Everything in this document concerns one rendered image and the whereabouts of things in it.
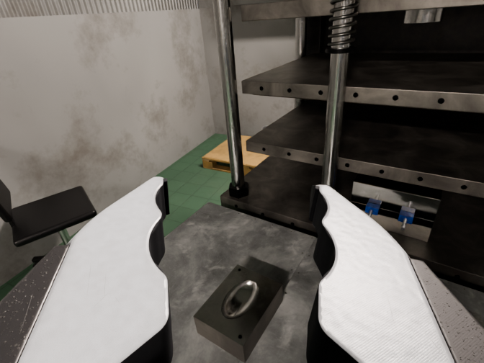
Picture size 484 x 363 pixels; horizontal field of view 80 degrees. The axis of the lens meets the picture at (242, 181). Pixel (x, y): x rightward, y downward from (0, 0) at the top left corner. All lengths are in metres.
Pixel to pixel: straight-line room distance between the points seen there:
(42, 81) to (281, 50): 2.41
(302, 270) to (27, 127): 2.11
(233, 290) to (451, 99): 0.79
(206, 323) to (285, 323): 0.21
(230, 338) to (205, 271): 0.30
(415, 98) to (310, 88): 0.32
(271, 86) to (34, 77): 1.84
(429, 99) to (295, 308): 0.70
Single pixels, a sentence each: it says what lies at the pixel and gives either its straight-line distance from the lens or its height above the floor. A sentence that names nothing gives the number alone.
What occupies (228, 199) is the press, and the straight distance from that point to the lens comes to 1.35.
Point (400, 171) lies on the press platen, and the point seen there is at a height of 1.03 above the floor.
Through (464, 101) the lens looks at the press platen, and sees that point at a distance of 1.01.
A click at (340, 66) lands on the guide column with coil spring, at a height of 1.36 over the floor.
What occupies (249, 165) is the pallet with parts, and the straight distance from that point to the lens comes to 3.05.
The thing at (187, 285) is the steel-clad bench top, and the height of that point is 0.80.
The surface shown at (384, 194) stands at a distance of 1.13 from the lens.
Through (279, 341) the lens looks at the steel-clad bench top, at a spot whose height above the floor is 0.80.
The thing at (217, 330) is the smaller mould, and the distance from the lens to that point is 0.78.
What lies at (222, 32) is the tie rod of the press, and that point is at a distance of 1.13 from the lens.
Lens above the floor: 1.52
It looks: 30 degrees down
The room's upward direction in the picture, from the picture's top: 5 degrees counter-clockwise
